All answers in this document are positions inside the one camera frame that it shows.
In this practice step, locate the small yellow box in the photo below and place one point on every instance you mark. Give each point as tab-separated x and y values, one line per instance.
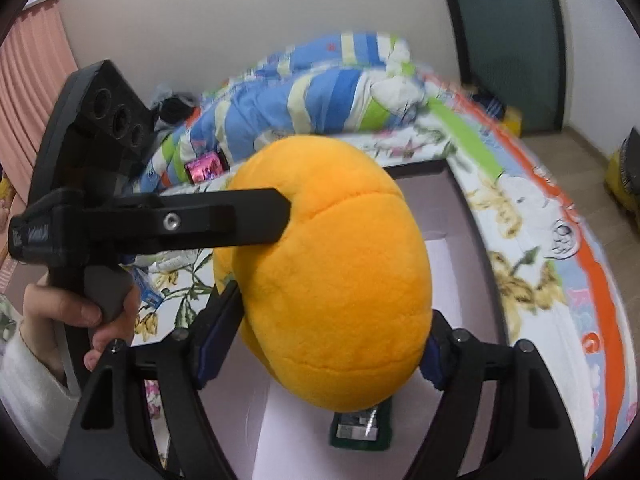
513	120

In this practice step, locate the person's left hand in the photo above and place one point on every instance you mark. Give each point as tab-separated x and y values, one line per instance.
50	320

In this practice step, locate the dark clothing pile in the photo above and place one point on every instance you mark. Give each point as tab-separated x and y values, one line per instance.
172	107

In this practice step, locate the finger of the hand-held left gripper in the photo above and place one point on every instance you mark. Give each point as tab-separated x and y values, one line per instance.
225	220

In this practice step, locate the dark blue patterned bag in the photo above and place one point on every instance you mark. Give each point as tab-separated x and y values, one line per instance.
485	101

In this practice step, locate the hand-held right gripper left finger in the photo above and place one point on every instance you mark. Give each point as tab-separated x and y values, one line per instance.
210	345

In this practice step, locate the orange plush pumpkin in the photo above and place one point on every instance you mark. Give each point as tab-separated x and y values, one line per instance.
330	270

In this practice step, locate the pink snack packet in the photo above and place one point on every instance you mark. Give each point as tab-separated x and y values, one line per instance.
204	167

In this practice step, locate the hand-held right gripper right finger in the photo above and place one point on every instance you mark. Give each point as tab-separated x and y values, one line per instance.
432	365

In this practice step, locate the frosted glass door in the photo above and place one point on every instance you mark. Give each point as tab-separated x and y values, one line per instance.
510	35

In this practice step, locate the green snack packet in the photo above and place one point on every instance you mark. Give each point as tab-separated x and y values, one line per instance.
360	427

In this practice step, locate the blue striped blanket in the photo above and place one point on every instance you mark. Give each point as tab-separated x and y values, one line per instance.
320	95

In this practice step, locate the person's left forearm white sleeve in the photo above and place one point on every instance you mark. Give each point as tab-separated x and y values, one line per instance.
30	400

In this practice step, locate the dark cardboard box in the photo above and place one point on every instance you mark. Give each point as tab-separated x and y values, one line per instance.
450	220

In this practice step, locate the pink curtain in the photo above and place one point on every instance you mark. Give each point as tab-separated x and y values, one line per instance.
30	110

